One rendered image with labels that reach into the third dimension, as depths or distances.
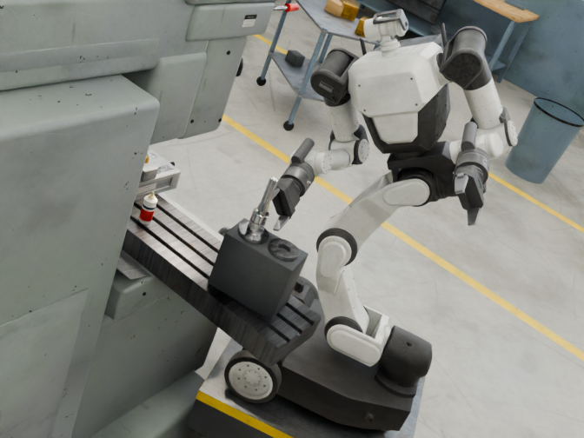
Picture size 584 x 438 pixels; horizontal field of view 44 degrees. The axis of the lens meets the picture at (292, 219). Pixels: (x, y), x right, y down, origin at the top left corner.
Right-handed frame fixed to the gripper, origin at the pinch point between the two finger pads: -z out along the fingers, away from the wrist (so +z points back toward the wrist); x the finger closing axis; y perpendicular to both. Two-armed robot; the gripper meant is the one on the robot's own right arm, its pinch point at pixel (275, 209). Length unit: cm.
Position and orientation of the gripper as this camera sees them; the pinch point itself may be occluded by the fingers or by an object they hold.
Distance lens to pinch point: 210.6
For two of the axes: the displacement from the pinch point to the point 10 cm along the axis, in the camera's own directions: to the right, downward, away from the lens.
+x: -2.7, -7.5, -6.0
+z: 4.4, -6.5, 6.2
